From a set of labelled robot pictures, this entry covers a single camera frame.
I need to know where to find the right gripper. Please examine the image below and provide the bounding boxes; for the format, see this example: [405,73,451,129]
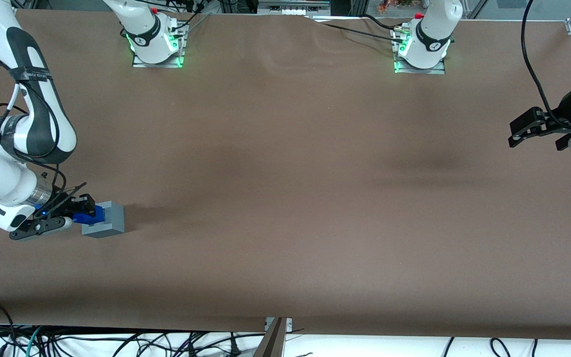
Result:
[0,194,97,232]

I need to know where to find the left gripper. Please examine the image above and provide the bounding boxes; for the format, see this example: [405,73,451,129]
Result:
[508,89,571,149]

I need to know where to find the white power strip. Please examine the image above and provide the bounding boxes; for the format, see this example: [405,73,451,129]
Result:
[258,0,332,16]

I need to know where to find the orange objects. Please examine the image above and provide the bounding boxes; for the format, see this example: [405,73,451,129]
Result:
[377,0,416,13]

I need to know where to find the gray square base block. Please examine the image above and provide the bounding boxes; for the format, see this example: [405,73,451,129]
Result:
[81,201,125,238]

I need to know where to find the dark aluminium beam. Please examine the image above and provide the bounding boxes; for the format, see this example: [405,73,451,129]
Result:
[253,317,286,357]

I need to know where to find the teal cable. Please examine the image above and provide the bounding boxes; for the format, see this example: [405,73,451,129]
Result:
[22,326,44,357]

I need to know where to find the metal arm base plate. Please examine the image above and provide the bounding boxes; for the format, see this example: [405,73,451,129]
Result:
[393,59,446,75]
[132,47,186,68]

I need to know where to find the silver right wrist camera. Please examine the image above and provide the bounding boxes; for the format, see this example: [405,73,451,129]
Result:
[9,217,73,241]

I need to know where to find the brown paper table cover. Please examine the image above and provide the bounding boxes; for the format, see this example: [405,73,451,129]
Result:
[0,9,571,341]

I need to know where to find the blue plastic part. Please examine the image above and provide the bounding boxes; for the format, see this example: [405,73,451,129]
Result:
[72,205,106,225]

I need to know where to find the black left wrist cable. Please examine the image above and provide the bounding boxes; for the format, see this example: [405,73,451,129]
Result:
[520,0,565,125]

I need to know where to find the small metal bracket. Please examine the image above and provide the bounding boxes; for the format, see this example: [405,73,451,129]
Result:
[264,317,293,332]

